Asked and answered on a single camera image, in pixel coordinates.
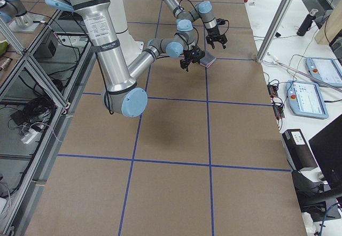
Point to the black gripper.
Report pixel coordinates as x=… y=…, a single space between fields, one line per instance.
x=187 y=58
x=214 y=34

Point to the black bottle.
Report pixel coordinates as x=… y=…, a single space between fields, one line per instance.
x=307 y=22

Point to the grabber stick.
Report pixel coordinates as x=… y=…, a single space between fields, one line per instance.
x=277 y=62

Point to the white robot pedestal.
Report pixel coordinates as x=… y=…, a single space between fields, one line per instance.
x=130 y=48

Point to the teach pendant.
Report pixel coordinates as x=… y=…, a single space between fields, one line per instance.
x=306 y=100
x=324 y=69

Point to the teach pendant near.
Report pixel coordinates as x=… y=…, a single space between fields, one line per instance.
x=306 y=100

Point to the black monitor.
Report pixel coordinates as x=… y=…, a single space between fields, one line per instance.
x=326 y=147

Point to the black box device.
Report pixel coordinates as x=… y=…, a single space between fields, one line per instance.
x=298 y=152

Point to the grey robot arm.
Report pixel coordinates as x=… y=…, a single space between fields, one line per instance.
x=203 y=11
x=121 y=94

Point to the pink and grey towel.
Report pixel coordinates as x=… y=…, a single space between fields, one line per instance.
x=207 y=60

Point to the aluminium frame post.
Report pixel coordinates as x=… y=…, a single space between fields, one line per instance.
x=274 y=26

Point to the teach pendant far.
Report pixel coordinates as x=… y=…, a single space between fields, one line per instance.
x=324 y=69

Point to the aluminium frame rail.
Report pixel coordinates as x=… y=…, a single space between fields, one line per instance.
x=40 y=90

